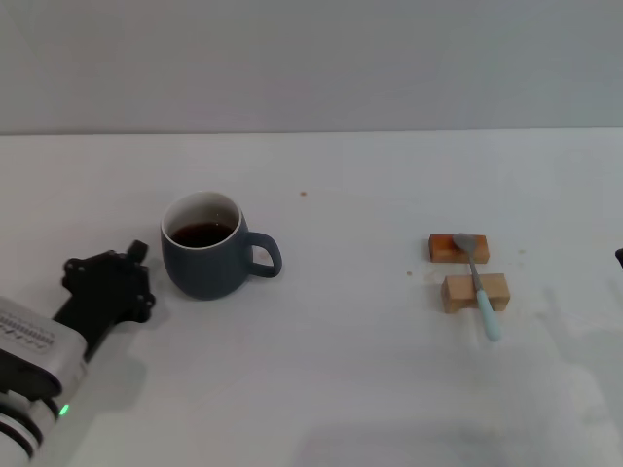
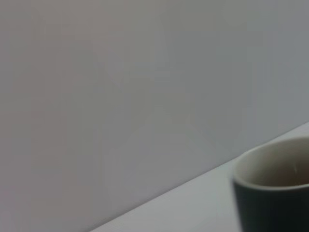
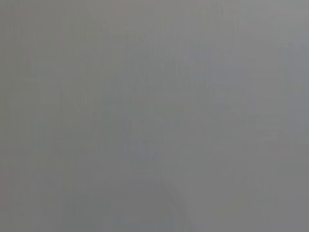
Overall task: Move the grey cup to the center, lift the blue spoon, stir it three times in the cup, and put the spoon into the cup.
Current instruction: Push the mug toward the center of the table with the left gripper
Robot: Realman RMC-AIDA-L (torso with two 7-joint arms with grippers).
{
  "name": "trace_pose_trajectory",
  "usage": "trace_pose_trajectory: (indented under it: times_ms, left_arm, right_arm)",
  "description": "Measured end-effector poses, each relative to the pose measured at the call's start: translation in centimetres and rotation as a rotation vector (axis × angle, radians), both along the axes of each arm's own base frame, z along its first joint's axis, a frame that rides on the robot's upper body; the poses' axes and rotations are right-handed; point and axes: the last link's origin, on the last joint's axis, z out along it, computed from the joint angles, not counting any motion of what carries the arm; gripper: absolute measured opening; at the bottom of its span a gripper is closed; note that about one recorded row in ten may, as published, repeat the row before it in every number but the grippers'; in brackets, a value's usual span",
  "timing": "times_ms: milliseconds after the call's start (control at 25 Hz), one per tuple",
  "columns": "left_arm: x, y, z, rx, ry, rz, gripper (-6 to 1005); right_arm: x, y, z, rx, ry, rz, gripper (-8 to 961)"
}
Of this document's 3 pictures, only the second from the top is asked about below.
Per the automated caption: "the dark grey ceramic mug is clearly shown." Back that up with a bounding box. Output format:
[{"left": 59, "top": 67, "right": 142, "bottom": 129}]
[{"left": 231, "top": 136, "right": 309, "bottom": 232}]

